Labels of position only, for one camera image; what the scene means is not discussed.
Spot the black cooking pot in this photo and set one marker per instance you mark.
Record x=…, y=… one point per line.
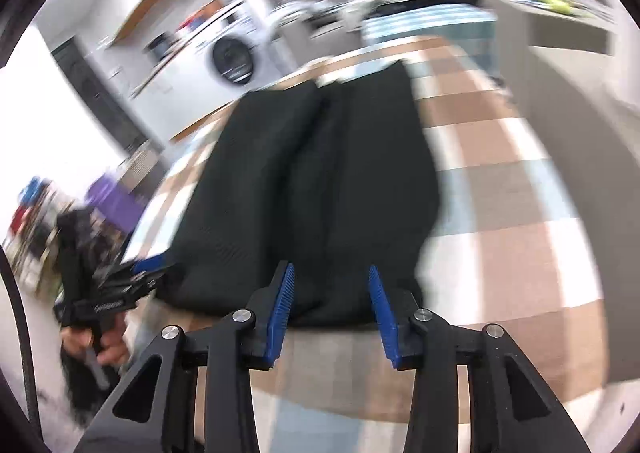
x=159, y=49

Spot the person's left hand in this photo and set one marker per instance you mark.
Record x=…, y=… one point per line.
x=111, y=350

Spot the small green figure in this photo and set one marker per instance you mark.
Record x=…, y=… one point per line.
x=562, y=7

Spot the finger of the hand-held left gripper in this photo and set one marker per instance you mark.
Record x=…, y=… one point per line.
x=147, y=263
x=152, y=283

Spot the white kitchen counter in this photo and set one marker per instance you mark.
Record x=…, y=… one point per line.
x=170, y=78

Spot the brown checked tablecloth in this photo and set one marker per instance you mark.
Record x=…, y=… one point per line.
x=500, y=213

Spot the grey side table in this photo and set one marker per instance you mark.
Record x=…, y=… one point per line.
x=585, y=173
x=560, y=30

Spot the person's left forearm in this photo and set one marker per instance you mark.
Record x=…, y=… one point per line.
x=85, y=388

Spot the orange pot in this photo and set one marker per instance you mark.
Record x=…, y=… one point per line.
x=211, y=9

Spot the white crumpled cloth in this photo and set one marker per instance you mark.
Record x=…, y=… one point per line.
x=360, y=13

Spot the purple cloth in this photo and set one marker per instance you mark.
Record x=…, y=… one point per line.
x=117, y=203

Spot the blue checked cloth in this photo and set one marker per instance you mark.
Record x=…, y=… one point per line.
x=450, y=23

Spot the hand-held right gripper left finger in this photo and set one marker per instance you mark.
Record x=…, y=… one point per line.
x=280, y=313

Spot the black door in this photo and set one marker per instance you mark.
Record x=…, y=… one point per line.
x=95, y=88

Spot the red basin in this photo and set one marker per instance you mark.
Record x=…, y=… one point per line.
x=190, y=24

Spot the black knit sweater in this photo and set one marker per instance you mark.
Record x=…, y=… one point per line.
x=310, y=183

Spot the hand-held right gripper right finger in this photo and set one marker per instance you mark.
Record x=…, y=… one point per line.
x=382, y=313

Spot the white washing machine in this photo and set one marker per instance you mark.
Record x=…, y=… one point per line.
x=232, y=58

